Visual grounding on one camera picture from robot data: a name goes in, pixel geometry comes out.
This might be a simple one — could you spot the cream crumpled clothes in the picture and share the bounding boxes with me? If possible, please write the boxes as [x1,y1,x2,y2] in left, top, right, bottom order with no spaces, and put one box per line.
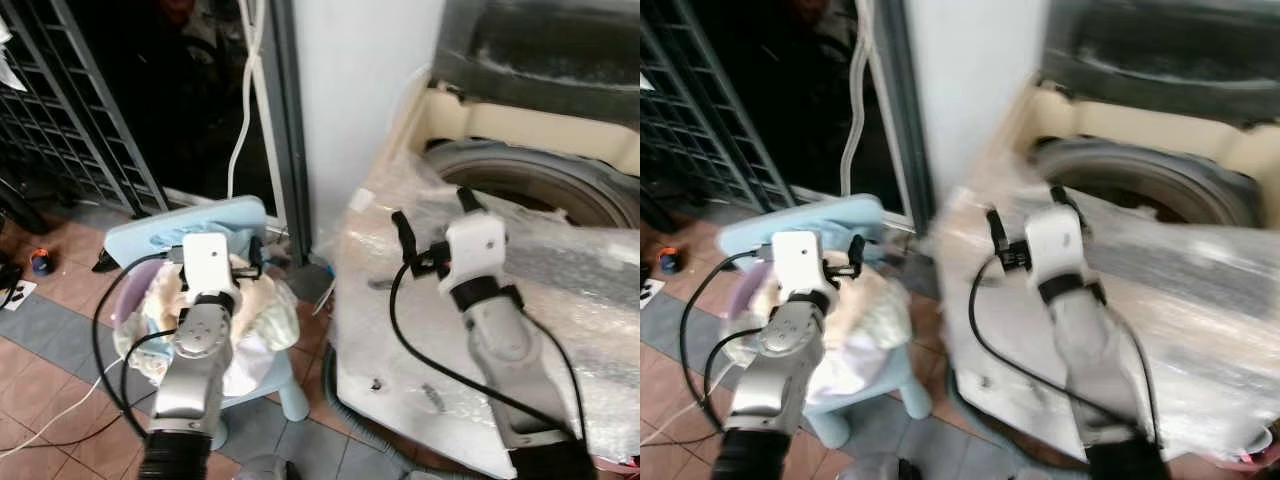
[118,252,301,396]
[745,250,915,403]

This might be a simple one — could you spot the grey washing machine drum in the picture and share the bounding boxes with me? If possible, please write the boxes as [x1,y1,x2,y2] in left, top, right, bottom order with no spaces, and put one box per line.
[420,138,641,231]
[1030,138,1263,229]

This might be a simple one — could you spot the beige plastic-wrapped washing machine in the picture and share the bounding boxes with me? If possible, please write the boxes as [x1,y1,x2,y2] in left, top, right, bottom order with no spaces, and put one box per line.
[928,0,1280,480]
[328,0,641,480]

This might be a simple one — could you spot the dark washing machine lid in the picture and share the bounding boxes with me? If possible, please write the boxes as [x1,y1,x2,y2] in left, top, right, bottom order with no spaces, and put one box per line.
[430,0,641,129]
[1038,0,1280,129]

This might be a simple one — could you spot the light blue plastic chair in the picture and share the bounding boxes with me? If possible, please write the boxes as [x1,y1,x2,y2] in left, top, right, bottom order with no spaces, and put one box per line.
[103,195,313,424]
[715,193,933,449]

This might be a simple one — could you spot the grey metal grille gate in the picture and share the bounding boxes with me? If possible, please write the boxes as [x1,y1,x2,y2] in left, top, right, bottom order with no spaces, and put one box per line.
[640,0,793,217]
[0,0,169,219]

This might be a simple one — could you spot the pink plastic container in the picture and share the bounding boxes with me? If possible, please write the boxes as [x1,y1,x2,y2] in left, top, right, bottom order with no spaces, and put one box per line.
[1232,440,1280,475]

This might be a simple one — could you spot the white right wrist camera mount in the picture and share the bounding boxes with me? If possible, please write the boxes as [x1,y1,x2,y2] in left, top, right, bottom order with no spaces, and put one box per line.
[444,211,507,289]
[1024,204,1091,283]

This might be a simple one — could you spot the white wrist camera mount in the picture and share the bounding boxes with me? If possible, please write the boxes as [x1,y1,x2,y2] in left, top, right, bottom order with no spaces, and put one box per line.
[182,231,235,297]
[771,229,825,295]
[1024,204,1091,283]
[444,211,507,289]

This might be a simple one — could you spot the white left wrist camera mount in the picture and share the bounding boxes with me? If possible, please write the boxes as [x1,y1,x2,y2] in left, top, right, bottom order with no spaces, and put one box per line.
[182,231,235,297]
[771,229,825,295]

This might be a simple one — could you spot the grey door frame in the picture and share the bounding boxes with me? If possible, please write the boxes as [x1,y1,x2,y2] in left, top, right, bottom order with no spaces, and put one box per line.
[252,0,315,267]
[872,0,939,239]

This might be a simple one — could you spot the white hanging hose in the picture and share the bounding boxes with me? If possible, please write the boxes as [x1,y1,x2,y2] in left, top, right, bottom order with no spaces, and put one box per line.
[840,0,881,198]
[227,0,269,201]

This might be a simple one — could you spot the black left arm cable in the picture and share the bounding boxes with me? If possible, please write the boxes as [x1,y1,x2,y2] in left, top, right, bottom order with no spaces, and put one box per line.
[678,248,793,433]
[91,250,193,443]

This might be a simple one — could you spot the white floor cable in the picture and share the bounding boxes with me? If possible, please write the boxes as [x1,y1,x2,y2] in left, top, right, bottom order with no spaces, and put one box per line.
[0,378,133,446]

